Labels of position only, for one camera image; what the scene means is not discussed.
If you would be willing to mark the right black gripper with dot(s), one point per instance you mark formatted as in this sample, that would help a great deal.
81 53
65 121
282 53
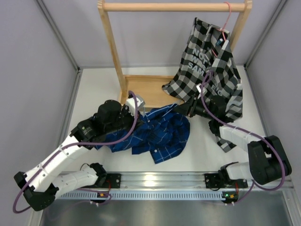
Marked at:
186 109

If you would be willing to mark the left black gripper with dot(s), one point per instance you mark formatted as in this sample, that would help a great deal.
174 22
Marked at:
125 110

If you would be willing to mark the blue plaid shirt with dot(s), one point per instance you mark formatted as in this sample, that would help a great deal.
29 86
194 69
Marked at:
165 137

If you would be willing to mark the light blue wire hanger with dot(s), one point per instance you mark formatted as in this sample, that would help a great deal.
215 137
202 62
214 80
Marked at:
155 111

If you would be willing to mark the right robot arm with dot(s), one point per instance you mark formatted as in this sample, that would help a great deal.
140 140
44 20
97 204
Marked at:
267 160

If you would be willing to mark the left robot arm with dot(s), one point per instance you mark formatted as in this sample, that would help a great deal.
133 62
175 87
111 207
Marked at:
43 184

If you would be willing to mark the black white checkered shirt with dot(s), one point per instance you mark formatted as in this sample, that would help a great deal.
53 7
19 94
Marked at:
208 50

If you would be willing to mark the wooden clothes rack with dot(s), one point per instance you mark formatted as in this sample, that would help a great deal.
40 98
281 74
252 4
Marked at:
149 86

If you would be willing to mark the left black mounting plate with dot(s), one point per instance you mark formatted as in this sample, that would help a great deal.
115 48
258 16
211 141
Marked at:
111 180

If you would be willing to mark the black mounting plate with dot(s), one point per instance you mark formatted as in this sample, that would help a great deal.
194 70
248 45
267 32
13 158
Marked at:
111 180
213 181

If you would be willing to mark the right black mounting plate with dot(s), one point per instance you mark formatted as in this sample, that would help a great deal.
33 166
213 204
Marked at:
213 181

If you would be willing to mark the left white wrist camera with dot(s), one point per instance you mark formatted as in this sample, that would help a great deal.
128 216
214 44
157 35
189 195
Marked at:
134 103

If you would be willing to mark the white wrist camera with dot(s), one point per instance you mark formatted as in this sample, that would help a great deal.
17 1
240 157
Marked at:
201 89
134 103

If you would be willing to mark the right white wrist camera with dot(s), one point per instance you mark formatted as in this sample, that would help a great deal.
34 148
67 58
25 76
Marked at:
201 89

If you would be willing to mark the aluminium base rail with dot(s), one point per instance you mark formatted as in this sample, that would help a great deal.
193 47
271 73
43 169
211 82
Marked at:
158 181

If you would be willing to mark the perforated cable duct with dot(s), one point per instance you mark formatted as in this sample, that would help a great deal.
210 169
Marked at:
150 195

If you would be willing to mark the pink wire hanger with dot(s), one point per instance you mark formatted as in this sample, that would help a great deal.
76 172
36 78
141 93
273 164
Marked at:
227 18

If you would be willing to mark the left aluminium frame post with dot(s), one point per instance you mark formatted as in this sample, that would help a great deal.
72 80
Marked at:
49 19

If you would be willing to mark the aluminium frame post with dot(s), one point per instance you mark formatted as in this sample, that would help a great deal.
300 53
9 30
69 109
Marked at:
49 19
279 8

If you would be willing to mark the right aluminium frame post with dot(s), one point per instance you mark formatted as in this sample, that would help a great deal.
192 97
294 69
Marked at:
279 8

